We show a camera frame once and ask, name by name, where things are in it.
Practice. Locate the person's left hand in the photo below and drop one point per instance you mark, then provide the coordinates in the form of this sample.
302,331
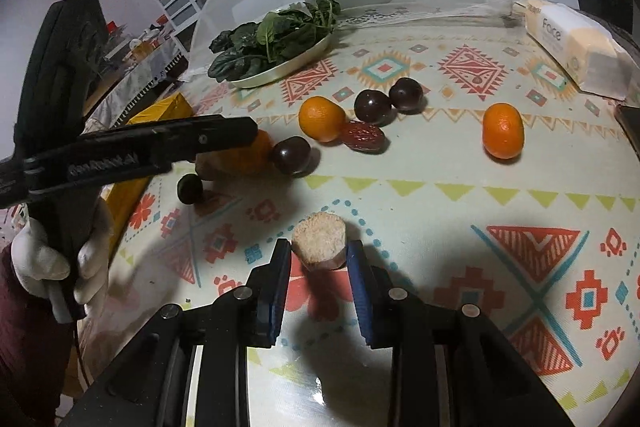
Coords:
35,262

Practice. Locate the dark purple plum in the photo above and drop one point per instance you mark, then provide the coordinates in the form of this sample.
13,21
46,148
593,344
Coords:
190,188
291,154
374,107
406,93

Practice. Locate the person's left forearm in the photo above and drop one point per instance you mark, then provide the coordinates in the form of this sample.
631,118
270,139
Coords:
30,352

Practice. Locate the pale oval plate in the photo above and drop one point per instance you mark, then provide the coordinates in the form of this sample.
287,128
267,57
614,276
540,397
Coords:
270,74

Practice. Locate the white tissue pack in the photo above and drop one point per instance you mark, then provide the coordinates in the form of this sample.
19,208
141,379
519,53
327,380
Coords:
575,42

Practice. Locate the patterned table mat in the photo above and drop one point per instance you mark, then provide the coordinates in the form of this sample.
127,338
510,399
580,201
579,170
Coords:
450,217

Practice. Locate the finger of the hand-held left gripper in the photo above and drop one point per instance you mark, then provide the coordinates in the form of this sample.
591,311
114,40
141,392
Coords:
215,134

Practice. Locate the white box with yellow tape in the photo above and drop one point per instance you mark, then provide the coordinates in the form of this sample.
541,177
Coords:
160,109

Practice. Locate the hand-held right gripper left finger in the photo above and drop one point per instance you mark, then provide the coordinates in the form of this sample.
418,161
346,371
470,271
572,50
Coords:
272,294

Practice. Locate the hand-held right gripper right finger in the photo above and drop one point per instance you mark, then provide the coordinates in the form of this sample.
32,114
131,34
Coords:
362,299

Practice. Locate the fringed counter cloth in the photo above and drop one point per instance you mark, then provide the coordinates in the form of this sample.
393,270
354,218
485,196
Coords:
135,77

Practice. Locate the orange mandarin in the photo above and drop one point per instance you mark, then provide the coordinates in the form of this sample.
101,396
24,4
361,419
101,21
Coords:
322,118
252,156
502,129

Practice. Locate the plate of green leaves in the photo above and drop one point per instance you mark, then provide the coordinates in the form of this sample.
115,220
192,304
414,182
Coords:
280,32

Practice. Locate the beige cut yam piece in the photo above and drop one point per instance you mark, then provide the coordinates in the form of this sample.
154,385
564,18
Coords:
317,237

